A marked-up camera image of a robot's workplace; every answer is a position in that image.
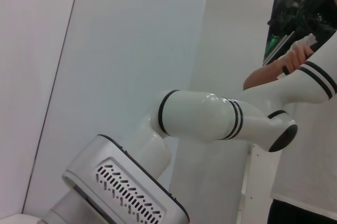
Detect person's bare hand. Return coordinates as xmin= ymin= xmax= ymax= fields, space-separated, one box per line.
xmin=282 ymin=43 xmax=317 ymax=74

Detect person's white shirt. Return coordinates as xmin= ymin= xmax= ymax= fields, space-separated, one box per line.
xmin=270 ymin=94 xmax=337 ymax=209

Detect white vented robot shoulder housing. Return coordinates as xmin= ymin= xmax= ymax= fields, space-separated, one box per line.
xmin=44 ymin=134 xmax=191 ymax=224

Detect green aluminium frame beam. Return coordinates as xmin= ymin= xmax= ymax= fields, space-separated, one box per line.
xmin=264 ymin=31 xmax=296 ymax=63

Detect person's black trousers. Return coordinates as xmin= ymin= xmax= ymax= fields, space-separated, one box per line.
xmin=266 ymin=198 xmax=337 ymax=224

